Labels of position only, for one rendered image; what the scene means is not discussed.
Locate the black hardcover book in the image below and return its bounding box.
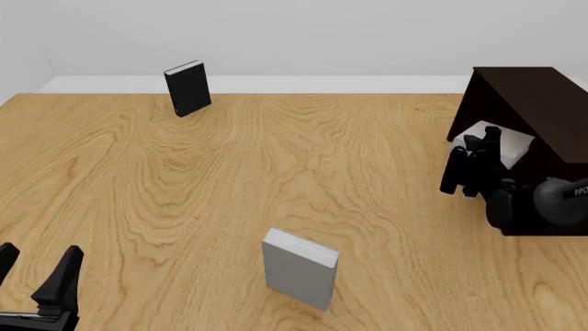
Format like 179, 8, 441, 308
163, 59, 213, 119

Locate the grey hardcover book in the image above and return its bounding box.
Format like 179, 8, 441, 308
261, 226, 341, 313

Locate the dark wooden cabinet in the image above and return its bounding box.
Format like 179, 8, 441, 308
446, 66, 588, 237

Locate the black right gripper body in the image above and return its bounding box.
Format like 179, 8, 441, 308
461, 149, 507, 199

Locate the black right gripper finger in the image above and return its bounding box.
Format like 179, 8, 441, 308
462, 133, 481, 154
481, 125, 503, 154

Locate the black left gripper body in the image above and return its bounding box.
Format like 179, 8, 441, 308
0, 309, 80, 331

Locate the white book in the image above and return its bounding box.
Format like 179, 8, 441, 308
451, 120, 537, 171

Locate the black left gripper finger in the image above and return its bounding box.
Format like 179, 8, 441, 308
0, 242, 21, 287
30, 245, 85, 317

